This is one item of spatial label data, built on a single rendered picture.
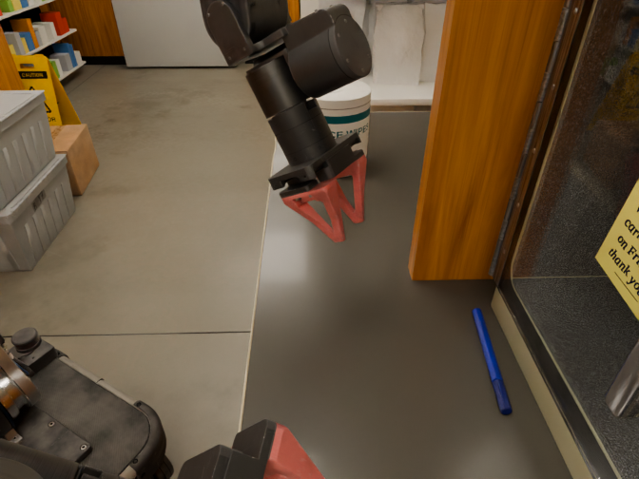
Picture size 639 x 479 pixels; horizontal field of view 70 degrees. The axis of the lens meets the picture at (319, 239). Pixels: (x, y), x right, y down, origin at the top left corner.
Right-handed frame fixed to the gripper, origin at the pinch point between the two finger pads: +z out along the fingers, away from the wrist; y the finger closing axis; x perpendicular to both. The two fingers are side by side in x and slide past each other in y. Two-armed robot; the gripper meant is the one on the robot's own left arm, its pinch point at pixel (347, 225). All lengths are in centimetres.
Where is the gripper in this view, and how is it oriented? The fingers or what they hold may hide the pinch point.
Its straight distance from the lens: 53.4
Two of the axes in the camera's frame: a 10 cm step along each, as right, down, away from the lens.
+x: -7.2, 1.2, 6.8
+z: 4.3, 8.5, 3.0
